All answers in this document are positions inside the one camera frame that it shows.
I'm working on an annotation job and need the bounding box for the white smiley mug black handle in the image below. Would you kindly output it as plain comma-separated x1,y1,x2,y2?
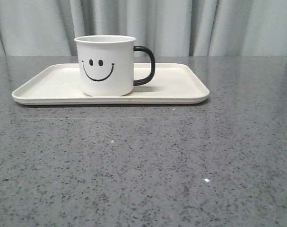
74,35,156,96

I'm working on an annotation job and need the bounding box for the cream rectangular plastic tray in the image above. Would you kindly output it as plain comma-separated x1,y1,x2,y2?
12,63,209,105

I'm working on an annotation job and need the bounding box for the pale green curtain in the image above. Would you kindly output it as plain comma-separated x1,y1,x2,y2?
0,0,287,57

